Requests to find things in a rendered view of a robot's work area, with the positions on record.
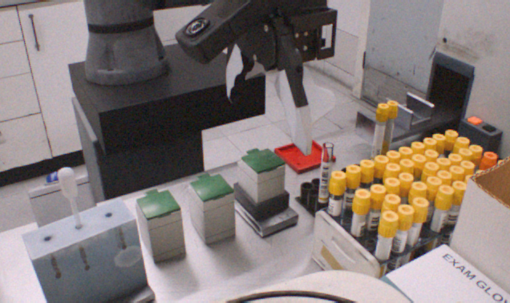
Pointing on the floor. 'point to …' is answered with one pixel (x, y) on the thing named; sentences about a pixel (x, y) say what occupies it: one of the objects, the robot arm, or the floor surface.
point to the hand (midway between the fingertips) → (261, 130)
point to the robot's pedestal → (136, 161)
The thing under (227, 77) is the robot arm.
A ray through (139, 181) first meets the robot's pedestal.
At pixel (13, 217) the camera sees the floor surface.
